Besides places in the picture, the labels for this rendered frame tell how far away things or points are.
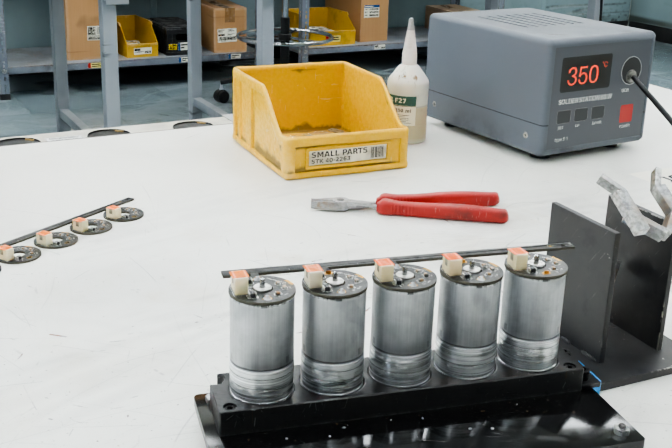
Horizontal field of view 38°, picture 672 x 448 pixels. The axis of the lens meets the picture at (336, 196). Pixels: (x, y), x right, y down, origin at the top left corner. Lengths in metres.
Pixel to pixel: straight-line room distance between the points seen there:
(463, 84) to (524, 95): 0.07
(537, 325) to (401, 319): 0.06
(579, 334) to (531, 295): 0.08
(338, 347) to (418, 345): 0.03
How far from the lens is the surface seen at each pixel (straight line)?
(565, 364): 0.42
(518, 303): 0.40
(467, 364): 0.40
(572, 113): 0.78
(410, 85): 0.79
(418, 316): 0.38
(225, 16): 4.63
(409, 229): 0.61
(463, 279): 0.38
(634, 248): 0.48
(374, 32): 5.05
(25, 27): 4.85
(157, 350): 0.46
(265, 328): 0.36
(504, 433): 0.39
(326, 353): 0.37
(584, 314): 0.46
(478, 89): 0.81
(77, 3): 4.45
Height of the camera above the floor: 0.96
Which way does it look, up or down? 18 degrees down
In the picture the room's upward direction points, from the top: 2 degrees clockwise
